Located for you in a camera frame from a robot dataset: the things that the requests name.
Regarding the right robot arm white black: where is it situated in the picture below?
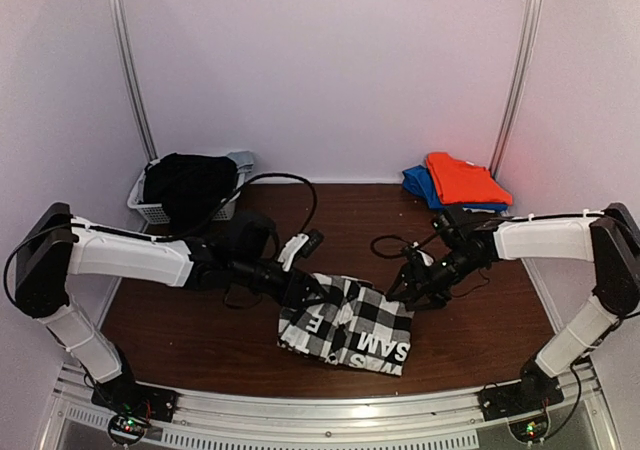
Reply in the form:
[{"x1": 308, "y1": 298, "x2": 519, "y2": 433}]
[{"x1": 387, "y1": 202, "x2": 639, "y2": 412}]

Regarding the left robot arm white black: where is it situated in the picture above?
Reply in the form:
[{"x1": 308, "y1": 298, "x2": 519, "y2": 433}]
[{"x1": 2, "y1": 202, "x2": 330, "y2": 414}]

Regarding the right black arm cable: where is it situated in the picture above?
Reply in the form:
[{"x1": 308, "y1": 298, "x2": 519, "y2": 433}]
[{"x1": 369, "y1": 234, "x2": 441, "y2": 261}]

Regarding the right aluminium frame post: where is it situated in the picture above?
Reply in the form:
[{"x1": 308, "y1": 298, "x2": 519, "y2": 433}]
[{"x1": 489, "y1": 0, "x2": 543, "y2": 178}]

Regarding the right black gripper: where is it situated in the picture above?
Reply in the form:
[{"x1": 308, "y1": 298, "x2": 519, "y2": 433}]
[{"x1": 386, "y1": 248, "x2": 484, "y2": 312}]

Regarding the orange t-shirt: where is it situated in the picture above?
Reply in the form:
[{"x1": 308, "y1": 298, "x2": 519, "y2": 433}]
[{"x1": 425, "y1": 152, "x2": 513, "y2": 206}]

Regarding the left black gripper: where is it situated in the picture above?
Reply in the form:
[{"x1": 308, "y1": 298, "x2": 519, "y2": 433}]
[{"x1": 231, "y1": 254, "x2": 330, "y2": 310}]

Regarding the aluminium frame post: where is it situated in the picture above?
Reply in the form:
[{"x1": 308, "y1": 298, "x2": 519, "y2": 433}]
[
  {"x1": 109, "y1": 0, "x2": 158, "y2": 162},
  {"x1": 489, "y1": 0, "x2": 543, "y2": 178}
]

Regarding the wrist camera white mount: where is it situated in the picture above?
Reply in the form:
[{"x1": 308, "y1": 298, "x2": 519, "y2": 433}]
[
  {"x1": 277, "y1": 229, "x2": 324, "y2": 272},
  {"x1": 401, "y1": 242, "x2": 434, "y2": 267}
]

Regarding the front aluminium rail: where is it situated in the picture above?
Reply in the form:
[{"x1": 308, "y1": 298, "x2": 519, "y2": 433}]
[{"x1": 34, "y1": 363, "x2": 622, "y2": 449}]

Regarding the black garment hanging from basket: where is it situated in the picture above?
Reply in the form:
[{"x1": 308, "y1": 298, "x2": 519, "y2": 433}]
[{"x1": 142, "y1": 153, "x2": 237, "y2": 234}]

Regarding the white plastic laundry basket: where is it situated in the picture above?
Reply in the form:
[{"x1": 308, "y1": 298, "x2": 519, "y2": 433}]
[{"x1": 127, "y1": 158, "x2": 250, "y2": 225}]

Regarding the grey garment in basket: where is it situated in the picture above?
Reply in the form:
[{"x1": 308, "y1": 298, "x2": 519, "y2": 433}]
[{"x1": 226, "y1": 150, "x2": 255, "y2": 173}]

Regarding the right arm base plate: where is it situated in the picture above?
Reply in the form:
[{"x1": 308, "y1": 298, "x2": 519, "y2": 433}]
[{"x1": 477, "y1": 370, "x2": 564, "y2": 421}]

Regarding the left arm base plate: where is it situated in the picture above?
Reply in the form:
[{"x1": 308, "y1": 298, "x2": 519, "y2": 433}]
[{"x1": 85, "y1": 373, "x2": 178, "y2": 422}]

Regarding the black white checkered cloth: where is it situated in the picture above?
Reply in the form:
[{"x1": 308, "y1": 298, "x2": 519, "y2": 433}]
[{"x1": 277, "y1": 275, "x2": 414, "y2": 377}]

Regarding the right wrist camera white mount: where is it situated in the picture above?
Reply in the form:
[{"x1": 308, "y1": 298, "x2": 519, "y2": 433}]
[{"x1": 401, "y1": 242, "x2": 434, "y2": 267}]

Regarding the left aluminium frame post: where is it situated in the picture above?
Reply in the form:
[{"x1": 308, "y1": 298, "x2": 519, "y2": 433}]
[{"x1": 109, "y1": 0, "x2": 158, "y2": 162}]

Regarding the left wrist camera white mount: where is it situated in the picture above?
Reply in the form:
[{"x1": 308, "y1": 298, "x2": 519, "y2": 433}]
[{"x1": 277, "y1": 229, "x2": 324, "y2": 272}]

